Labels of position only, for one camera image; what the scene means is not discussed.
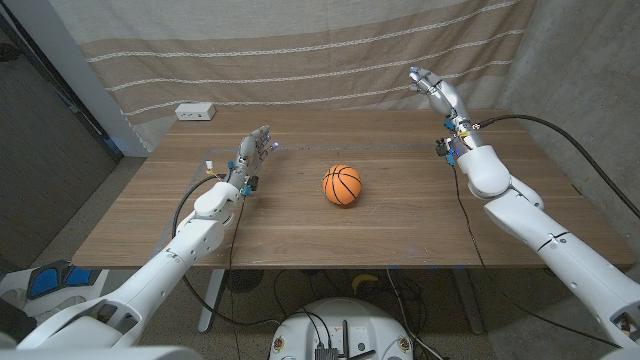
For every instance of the blue black foot pedal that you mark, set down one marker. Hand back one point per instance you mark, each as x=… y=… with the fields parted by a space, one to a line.
x=45 y=281

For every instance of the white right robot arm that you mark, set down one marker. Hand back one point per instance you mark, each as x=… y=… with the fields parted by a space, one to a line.
x=550 y=240

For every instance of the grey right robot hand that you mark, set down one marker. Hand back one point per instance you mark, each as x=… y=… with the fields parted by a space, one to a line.
x=445 y=97

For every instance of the black round fan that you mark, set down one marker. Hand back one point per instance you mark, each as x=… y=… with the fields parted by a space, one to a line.
x=244 y=280

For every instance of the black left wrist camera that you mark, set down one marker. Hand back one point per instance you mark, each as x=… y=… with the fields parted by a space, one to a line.
x=253 y=183

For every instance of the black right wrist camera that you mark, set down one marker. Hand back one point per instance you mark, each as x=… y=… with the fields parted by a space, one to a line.
x=442 y=147

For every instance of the white table leg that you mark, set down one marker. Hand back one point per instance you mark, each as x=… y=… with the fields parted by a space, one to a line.
x=470 y=305
x=211 y=300

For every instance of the yellow curved object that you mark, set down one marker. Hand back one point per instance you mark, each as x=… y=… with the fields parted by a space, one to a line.
x=364 y=280

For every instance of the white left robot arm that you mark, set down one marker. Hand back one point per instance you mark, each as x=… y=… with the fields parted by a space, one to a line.
x=165 y=265

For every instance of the beige striped backdrop cloth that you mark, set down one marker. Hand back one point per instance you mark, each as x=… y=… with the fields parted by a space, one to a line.
x=300 y=30

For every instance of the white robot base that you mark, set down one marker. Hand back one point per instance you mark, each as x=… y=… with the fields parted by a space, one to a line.
x=300 y=325

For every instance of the white power strip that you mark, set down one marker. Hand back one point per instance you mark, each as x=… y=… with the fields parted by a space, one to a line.
x=195 y=111

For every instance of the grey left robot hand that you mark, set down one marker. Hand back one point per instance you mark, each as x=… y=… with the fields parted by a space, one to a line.
x=247 y=157

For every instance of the orange mini basketball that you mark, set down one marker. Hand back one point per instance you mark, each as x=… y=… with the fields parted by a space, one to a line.
x=342 y=185

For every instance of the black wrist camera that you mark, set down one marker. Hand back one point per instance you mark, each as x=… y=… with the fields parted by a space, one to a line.
x=442 y=147
x=253 y=183

